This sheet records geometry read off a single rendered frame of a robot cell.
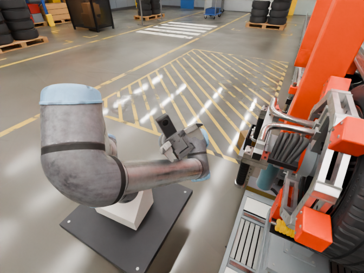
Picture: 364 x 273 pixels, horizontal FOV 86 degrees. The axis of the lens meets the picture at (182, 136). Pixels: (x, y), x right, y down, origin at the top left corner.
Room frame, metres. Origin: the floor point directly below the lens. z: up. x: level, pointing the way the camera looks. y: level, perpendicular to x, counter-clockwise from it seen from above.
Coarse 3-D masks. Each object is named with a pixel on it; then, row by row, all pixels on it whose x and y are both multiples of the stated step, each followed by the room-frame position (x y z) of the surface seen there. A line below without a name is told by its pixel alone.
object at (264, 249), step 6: (270, 210) 0.76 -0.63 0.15; (264, 228) 0.65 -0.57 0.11; (264, 234) 0.59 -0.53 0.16; (270, 234) 0.59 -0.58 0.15; (264, 240) 0.54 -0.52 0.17; (264, 246) 0.52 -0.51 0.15; (264, 252) 0.48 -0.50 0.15; (258, 258) 0.46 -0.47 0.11; (264, 258) 0.45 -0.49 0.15; (258, 264) 0.42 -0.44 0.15; (264, 264) 0.42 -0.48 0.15; (258, 270) 0.38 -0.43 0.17; (264, 270) 0.39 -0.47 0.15
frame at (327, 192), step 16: (336, 96) 0.62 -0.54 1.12; (320, 112) 0.77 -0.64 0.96; (336, 112) 0.51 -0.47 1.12; (352, 112) 0.51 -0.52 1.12; (320, 160) 0.42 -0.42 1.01; (336, 160) 0.41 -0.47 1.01; (288, 176) 0.67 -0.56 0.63; (320, 176) 0.37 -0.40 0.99; (336, 176) 0.36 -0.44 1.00; (288, 192) 0.58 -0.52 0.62; (320, 192) 0.34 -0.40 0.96; (336, 192) 0.33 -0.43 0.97; (288, 208) 0.49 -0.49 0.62; (320, 208) 0.33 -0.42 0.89; (288, 224) 0.35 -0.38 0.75
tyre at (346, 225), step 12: (360, 96) 0.61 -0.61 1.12; (360, 156) 0.40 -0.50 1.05; (360, 168) 0.36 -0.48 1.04; (360, 180) 0.33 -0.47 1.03; (300, 192) 0.61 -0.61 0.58; (348, 192) 0.33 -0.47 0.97; (360, 192) 0.30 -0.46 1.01; (348, 204) 0.30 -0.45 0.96; (360, 204) 0.28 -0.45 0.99; (336, 216) 0.30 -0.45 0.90; (348, 216) 0.27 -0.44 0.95; (360, 216) 0.26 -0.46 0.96; (336, 228) 0.27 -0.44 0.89; (348, 228) 0.25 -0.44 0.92; (360, 228) 0.25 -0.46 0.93; (336, 240) 0.25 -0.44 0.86; (348, 240) 0.24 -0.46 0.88; (360, 240) 0.24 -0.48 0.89; (324, 252) 0.25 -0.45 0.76; (336, 252) 0.24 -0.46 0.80; (348, 252) 0.23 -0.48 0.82; (360, 252) 0.22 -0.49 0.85; (348, 264) 0.23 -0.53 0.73; (360, 264) 0.21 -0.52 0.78
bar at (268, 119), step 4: (268, 108) 0.77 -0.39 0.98; (268, 112) 0.74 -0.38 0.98; (268, 116) 0.70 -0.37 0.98; (272, 116) 0.70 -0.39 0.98; (264, 120) 0.68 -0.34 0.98; (268, 120) 0.68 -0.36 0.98; (264, 124) 0.65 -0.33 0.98; (268, 132) 0.59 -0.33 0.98; (256, 148) 0.50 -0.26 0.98; (256, 152) 0.48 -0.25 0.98; (260, 152) 0.48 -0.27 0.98; (252, 156) 0.48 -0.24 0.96; (256, 156) 0.48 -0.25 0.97; (260, 156) 0.47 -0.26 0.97
